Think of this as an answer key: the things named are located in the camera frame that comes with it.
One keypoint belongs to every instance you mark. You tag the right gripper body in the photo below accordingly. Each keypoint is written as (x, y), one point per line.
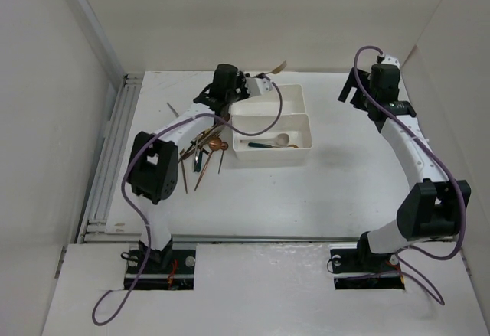
(371, 94)

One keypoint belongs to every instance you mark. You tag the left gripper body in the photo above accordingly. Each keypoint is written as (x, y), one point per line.
(240, 92)

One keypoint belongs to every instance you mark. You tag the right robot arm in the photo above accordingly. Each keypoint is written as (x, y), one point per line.
(433, 207)

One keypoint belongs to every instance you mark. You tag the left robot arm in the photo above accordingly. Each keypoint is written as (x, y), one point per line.
(152, 171)

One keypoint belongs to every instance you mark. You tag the copper spoon round bowl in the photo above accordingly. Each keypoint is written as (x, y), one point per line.
(215, 145)

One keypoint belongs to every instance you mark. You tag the white bin near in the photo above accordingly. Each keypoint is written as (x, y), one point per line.
(296, 125)

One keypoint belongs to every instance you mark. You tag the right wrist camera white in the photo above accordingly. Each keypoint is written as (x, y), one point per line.
(388, 59)

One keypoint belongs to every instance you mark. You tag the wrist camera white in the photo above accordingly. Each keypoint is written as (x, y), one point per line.
(388, 59)
(258, 86)

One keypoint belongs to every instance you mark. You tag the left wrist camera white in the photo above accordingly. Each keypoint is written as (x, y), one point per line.
(258, 86)

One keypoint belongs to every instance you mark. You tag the aluminium rail left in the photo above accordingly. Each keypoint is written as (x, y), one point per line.
(100, 190)

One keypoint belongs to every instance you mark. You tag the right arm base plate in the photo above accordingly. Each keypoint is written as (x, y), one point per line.
(353, 272)

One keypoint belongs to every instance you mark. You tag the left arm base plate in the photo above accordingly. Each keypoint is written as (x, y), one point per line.
(175, 274)

